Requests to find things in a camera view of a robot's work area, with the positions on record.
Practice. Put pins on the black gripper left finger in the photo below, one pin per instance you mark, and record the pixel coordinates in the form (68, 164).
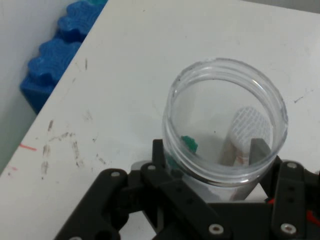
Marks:
(107, 200)

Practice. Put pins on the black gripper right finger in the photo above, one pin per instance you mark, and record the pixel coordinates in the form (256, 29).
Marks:
(290, 200)

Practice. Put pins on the clear plastic jar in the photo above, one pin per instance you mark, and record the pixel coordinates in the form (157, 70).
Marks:
(175, 100)

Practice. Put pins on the dark blue foam block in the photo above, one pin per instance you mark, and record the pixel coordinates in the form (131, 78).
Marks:
(47, 65)
(77, 22)

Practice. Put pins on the light blue foam block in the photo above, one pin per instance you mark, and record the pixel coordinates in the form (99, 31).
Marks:
(97, 2)

